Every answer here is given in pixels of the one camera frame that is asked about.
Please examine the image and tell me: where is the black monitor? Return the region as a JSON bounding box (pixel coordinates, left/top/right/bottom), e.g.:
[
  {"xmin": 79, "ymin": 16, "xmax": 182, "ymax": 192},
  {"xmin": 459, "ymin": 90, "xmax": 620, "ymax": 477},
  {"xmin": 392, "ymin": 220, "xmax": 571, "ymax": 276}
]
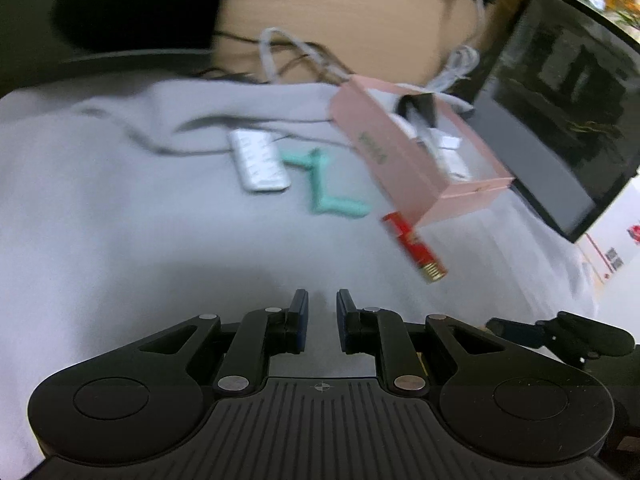
[{"xmin": 49, "ymin": 0, "xmax": 237, "ymax": 67}]

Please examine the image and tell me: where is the red tube with gold cap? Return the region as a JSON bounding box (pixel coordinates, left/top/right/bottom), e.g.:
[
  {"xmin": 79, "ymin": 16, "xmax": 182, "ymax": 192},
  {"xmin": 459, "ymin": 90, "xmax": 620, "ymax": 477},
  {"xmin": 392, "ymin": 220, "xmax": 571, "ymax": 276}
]
[{"xmin": 381, "ymin": 211, "xmax": 447, "ymax": 285}]

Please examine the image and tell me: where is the white rectangular adapter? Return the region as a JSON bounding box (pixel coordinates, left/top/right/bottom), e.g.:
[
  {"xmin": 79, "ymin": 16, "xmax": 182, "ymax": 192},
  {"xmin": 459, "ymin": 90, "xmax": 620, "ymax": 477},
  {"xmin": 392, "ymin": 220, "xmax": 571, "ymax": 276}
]
[{"xmin": 432, "ymin": 130, "xmax": 464, "ymax": 152}]

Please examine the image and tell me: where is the white cable loop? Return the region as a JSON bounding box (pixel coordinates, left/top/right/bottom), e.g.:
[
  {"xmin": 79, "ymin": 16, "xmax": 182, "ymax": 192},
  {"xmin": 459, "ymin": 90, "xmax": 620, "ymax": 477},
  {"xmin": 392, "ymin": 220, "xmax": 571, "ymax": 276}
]
[{"xmin": 258, "ymin": 27, "xmax": 352, "ymax": 87}]

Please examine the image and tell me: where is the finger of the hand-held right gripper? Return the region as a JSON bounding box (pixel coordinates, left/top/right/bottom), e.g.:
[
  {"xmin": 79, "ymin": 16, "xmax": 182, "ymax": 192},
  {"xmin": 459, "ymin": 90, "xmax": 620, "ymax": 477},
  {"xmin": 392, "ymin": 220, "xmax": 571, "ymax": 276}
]
[{"xmin": 486, "ymin": 311, "xmax": 637, "ymax": 362}]

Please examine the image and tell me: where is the silver pill blister pack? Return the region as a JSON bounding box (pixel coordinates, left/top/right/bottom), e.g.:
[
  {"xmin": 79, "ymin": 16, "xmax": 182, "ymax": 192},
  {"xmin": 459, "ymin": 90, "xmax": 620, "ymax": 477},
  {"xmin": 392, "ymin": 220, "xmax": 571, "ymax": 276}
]
[{"xmin": 228, "ymin": 128, "xmax": 292, "ymax": 194}]

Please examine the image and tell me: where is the teal zigzag plastic piece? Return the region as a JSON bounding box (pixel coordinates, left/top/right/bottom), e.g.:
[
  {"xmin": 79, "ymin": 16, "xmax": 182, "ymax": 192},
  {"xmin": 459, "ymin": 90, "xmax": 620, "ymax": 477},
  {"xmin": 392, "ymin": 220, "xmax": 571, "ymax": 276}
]
[{"xmin": 280, "ymin": 148, "xmax": 372, "ymax": 221}]

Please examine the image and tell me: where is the black monitor screen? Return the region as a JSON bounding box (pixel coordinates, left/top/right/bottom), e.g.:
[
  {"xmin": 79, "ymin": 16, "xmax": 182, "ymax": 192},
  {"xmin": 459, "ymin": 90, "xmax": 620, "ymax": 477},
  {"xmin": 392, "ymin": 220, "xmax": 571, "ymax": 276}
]
[{"xmin": 470, "ymin": 0, "xmax": 640, "ymax": 247}]

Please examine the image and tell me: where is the coiled white cable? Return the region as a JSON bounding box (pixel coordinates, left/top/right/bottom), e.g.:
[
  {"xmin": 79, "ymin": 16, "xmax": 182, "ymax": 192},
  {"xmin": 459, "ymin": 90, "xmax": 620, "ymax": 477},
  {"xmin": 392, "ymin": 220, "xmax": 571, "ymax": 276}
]
[{"xmin": 427, "ymin": 0, "xmax": 493, "ymax": 111}]

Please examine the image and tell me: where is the white box with red print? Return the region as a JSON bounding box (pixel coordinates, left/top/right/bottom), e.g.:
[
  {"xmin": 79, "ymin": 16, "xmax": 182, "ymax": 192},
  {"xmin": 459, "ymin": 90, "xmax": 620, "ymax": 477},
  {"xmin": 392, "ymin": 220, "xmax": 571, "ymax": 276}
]
[{"xmin": 584, "ymin": 174, "xmax": 640, "ymax": 292}]

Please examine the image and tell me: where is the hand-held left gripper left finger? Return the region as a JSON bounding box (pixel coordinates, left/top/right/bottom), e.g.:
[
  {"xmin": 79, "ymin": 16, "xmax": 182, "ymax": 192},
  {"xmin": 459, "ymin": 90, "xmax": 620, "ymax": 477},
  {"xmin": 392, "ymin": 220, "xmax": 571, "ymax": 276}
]
[{"xmin": 135, "ymin": 288, "xmax": 310, "ymax": 396}]

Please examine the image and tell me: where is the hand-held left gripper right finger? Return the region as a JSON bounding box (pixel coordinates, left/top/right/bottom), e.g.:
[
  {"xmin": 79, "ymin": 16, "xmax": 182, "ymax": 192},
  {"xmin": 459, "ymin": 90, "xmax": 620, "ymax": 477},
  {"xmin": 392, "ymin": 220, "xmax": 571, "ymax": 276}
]
[{"xmin": 336, "ymin": 288, "xmax": 507, "ymax": 396}]

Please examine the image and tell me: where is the pink cardboard box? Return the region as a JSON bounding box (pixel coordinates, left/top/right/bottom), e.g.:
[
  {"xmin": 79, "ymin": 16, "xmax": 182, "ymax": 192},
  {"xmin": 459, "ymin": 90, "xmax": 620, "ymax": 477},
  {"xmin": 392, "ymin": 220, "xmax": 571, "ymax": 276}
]
[{"xmin": 327, "ymin": 74, "xmax": 516, "ymax": 229}]

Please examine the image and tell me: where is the grey cloth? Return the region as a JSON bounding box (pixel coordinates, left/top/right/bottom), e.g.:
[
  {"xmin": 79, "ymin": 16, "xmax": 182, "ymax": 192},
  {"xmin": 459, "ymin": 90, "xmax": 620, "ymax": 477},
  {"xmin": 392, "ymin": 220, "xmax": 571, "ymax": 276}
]
[{"xmin": 0, "ymin": 80, "xmax": 601, "ymax": 480}]

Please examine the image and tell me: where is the black item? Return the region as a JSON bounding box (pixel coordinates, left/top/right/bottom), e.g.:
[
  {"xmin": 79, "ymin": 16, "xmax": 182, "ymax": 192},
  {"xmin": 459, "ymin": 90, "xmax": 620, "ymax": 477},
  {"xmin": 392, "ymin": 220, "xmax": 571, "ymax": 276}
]
[{"xmin": 397, "ymin": 93, "xmax": 437, "ymax": 129}]

